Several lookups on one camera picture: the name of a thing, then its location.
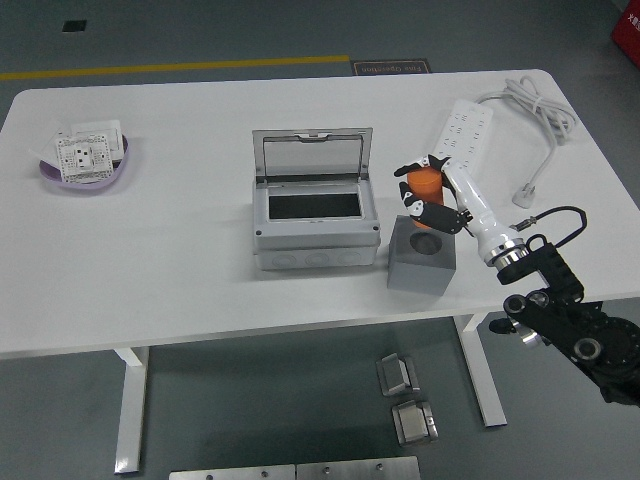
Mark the red box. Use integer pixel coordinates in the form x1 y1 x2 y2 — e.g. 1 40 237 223
610 9 640 64

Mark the grey junction box with lid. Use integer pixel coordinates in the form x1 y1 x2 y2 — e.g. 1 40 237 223
251 126 382 272

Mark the dark floor sign with text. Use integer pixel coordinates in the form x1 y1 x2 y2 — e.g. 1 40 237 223
351 59 431 77

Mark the purple bowl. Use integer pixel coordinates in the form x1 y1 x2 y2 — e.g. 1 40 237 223
38 132 132 190

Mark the white table leg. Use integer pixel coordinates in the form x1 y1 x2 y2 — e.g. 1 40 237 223
454 312 509 429
113 345 151 475

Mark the grey metal base plate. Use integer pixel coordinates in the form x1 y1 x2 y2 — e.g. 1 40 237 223
295 455 421 480
168 464 297 480

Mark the white wall socket panel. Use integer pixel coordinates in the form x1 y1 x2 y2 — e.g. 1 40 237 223
53 133 115 182

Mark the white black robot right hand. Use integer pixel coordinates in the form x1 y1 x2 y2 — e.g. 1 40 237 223
393 154 521 257

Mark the white power strip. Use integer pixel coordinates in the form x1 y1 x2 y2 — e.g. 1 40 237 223
430 98 495 177

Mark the grey metal foot block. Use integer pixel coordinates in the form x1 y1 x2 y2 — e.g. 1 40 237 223
374 353 421 399
390 399 441 447

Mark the white wall switch panel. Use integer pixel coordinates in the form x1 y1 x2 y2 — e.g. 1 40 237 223
69 118 125 161

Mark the orange cylinder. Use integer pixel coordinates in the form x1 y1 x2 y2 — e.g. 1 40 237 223
404 168 446 230

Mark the white plastic card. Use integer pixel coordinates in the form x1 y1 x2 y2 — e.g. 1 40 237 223
28 122 71 164

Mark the grey cube with round hole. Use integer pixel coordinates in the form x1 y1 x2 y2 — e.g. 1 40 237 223
387 214 457 296

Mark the white power cord with plug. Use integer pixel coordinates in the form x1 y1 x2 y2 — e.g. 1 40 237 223
474 75 580 210

